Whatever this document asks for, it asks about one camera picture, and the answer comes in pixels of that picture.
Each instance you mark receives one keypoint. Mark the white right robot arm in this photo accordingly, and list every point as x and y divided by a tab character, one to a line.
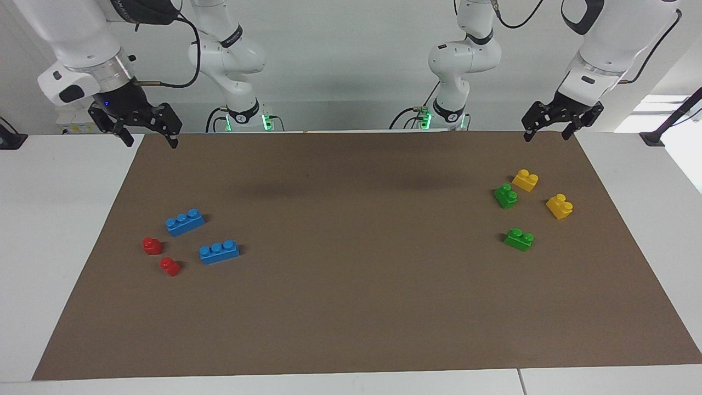
71	33

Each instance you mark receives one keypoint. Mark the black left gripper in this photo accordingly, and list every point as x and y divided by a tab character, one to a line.
567	109

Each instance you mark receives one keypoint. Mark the blue three-stud toy block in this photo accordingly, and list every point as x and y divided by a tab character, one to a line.
219	254
185	224

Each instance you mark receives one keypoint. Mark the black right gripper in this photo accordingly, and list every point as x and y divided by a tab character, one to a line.
123	104

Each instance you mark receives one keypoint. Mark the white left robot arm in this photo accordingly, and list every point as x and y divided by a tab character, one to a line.
614	44

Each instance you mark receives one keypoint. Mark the white power strip box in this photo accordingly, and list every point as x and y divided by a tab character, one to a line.
68	129

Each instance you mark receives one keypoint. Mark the red one-stud toy block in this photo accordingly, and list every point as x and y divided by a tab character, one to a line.
152	246
170	267

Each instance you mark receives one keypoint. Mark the brown table mat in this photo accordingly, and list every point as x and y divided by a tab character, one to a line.
329	318

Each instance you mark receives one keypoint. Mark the black clamp mount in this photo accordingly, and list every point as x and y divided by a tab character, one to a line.
12	141
652	138

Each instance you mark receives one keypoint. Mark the yellow two-stud toy block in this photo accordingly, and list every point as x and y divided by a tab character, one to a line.
525	181
559	207

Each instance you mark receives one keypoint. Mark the green two-stud toy block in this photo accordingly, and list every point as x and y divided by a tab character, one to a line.
518	240
505	197

